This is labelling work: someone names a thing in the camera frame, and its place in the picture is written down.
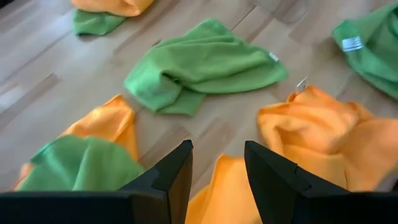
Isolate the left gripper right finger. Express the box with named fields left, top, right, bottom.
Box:
left=244, top=139, right=398, bottom=224

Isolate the green microfiber towel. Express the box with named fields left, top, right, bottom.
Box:
left=72, top=8, right=127, bottom=37
left=123, top=18, right=289, bottom=118
left=331, top=1, right=398, bottom=100
left=17, top=134, right=146, bottom=192

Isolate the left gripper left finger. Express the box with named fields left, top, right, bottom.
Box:
left=0, top=139, right=194, bottom=224

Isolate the orange microfiber towel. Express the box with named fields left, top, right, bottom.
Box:
left=11, top=94, right=139, bottom=191
left=256, top=77, right=398, bottom=192
left=70, top=0, right=155, bottom=18
left=185, top=154, right=264, bottom=224

